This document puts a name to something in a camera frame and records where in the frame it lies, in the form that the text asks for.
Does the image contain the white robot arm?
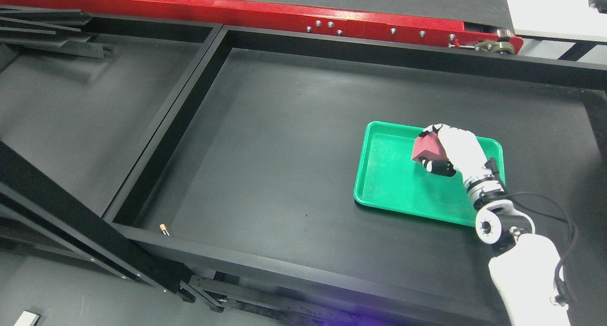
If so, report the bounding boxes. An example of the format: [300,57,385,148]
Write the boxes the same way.
[462,169,570,326]

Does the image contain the black metal shelf right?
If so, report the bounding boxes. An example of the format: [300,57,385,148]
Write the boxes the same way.
[112,27,606,326]

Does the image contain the pink foam block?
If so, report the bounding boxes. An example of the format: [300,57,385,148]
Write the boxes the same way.
[411,132,448,163]

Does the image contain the black metal shelf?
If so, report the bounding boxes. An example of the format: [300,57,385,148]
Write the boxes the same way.
[112,27,606,326]
[1,13,223,312]

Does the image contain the green plastic tray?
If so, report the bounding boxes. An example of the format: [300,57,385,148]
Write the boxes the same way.
[353,121,477,227]

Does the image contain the black metal shelf left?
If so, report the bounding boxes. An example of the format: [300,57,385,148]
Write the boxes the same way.
[1,13,223,312]

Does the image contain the red conveyor frame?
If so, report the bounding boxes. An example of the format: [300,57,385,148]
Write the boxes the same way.
[1,0,524,54]

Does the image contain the white table leg base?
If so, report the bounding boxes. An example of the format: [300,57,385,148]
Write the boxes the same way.
[14,310,40,326]

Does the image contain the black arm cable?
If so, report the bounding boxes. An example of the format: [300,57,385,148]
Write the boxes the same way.
[484,158,578,308]

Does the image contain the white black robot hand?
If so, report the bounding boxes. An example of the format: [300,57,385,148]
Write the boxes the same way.
[419,123,492,184]

